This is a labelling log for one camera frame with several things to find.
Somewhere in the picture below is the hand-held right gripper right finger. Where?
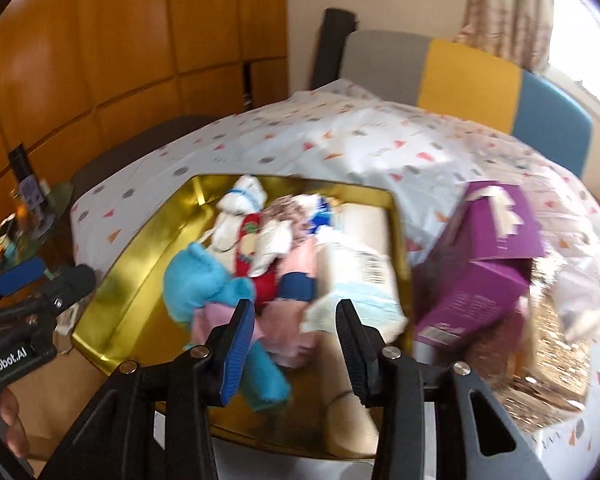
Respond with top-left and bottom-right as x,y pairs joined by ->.
335,299 -> 551,480

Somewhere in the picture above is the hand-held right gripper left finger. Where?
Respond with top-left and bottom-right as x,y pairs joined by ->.
40,299 -> 257,480

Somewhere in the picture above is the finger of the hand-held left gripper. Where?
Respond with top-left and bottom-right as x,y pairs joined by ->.
10,264 -> 97,331
0,257 -> 48,308

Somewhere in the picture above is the gold metal tin box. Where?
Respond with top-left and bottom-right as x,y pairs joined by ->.
72,174 -> 413,461

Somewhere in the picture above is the white wet wipes pack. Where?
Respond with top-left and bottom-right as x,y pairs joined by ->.
300,240 -> 408,341

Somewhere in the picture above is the blue plush toy pink dress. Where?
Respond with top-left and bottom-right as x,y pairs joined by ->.
162,242 -> 293,413

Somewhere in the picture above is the red fuzzy sock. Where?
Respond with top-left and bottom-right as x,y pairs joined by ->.
232,212 -> 281,306

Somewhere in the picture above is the white waffle cloth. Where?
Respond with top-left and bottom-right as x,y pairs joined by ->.
257,220 -> 296,271

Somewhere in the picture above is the cream soft packet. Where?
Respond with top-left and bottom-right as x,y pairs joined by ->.
330,202 -> 393,261

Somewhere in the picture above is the brown scrunchie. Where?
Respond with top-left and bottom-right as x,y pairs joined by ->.
262,195 -> 313,228

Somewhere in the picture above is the blue white tissue packet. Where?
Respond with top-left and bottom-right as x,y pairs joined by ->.
312,197 -> 336,231

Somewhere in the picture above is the beige knit glove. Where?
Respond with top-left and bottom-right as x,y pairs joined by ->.
202,175 -> 268,256

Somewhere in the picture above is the person's left hand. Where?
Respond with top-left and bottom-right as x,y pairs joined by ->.
0,387 -> 31,458

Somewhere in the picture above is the dark bottle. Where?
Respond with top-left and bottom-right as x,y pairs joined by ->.
9,144 -> 48,226

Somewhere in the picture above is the purple paper carton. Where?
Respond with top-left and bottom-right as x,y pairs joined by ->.
412,180 -> 548,353

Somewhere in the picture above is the patterned plastic tablecloth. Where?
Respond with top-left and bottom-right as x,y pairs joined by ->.
70,77 -> 600,480

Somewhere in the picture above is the wooden wardrobe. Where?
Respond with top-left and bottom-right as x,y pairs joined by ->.
0,0 -> 288,221

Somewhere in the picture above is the grey yellow blue chair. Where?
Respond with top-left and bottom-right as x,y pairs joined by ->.
312,7 -> 595,181

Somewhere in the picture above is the beige patterned curtain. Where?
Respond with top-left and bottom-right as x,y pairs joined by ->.
455,0 -> 556,73

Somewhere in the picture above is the window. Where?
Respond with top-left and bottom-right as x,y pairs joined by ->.
547,0 -> 600,116

